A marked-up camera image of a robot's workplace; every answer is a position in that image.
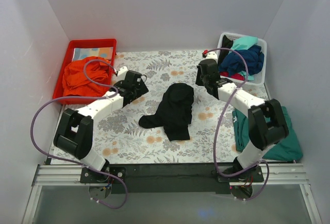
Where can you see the black garment in basket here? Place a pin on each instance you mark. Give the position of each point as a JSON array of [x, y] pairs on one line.
[[226, 43]]

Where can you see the aluminium frame rail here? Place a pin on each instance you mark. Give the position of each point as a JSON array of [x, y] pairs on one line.
[[68, 175]]

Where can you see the pastel patterned folded cloth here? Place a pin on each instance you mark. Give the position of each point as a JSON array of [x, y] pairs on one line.
[[103, 52]]

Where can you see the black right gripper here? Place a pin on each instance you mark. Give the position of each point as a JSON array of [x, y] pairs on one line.
[[200, 77]]

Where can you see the folded dark green t shirt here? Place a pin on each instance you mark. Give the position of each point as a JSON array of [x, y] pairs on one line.
[[286, 150]]

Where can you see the red plastic tray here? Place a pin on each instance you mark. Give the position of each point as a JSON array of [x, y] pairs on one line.
[[58, 91]]

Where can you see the black t shirt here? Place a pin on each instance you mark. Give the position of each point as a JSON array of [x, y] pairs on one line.
[[174, 112]]

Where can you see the magenta red garment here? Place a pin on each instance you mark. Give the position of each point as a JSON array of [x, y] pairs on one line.
[[236, 76]]

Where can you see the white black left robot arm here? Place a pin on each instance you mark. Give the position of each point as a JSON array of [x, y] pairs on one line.
[[74, 134]]

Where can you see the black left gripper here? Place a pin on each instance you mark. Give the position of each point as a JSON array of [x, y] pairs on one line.
[[141, 88]]

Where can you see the floral table mat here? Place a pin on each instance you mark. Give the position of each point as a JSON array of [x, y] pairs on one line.
[[120, 139]]

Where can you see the orange t shirt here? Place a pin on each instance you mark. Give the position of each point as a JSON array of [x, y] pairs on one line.
[[86, 77]]

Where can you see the white plastic basket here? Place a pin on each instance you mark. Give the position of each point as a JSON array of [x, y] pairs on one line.
[[259, 78]]

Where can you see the teal mint t shirt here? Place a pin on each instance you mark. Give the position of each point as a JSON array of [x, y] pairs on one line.
[[244, 43]]

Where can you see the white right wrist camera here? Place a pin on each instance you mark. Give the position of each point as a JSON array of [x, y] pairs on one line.
[[210, 55]]

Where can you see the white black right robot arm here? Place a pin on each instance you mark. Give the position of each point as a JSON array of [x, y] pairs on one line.
[[267, 124]]

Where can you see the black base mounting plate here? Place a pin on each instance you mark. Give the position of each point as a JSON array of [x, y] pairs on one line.
[[171, 178]]

